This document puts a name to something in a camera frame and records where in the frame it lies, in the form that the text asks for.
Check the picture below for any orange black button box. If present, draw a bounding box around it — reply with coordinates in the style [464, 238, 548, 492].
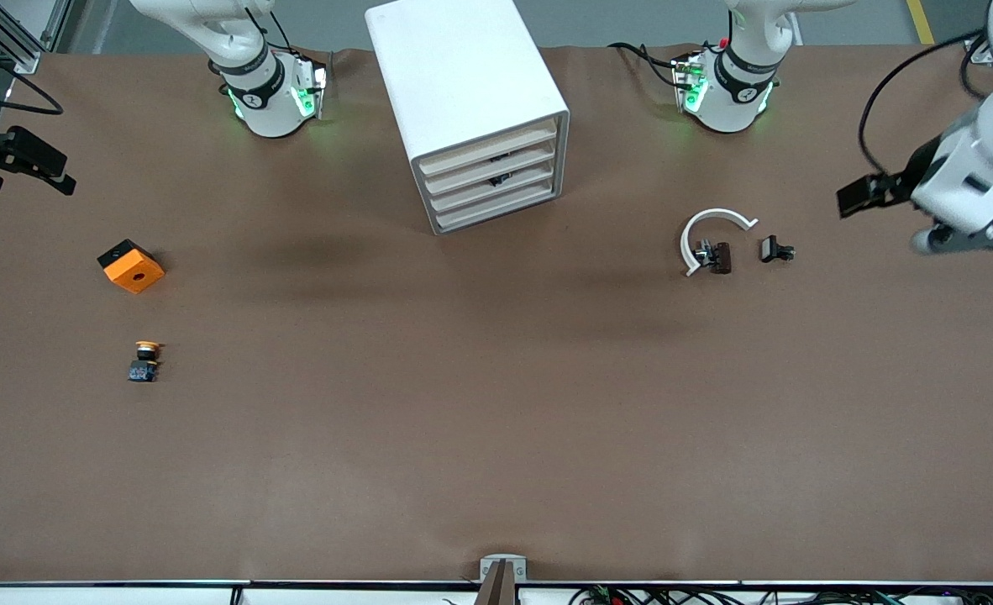
[97, 239, 166, 296]

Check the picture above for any white drawer cabinet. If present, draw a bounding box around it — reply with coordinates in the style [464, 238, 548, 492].
[365, 0, 571, 237]

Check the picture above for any small black clip part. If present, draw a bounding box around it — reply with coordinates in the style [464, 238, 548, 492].
[759, 234, 798, 265]

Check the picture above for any white curved plastic part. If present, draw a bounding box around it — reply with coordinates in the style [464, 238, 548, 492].
[679, 208, 760, 279]

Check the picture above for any dark brown clip part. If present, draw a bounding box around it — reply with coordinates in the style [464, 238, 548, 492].
[692, 240, 733, 276]

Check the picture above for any large table cover sheet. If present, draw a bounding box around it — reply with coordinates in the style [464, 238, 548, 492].
[0, 44, 993, 587]

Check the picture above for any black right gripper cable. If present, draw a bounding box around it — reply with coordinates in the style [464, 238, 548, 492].
[0, 82, 65, 116]

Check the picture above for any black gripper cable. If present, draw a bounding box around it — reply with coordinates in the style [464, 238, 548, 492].
[0, 82, 65, 116]
[858, 32, 989, 173]

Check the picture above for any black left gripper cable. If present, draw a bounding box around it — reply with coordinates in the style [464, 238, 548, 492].
[858, 32, 989, 173]

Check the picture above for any yellow push button switch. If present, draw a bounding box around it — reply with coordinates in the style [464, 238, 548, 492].
[127, 339, 166, 384]

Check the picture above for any black arm base cable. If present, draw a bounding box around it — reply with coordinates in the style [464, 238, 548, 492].
[608, 40, 687, 90]

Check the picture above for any white table edge rail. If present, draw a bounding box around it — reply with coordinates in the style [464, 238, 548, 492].
[0, 580, 993, 605]

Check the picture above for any black cable bundle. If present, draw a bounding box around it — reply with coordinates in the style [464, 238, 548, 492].
[568, 585, 993, 605]

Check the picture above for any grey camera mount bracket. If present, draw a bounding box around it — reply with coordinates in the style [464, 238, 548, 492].
[473, 554, 529, 605]

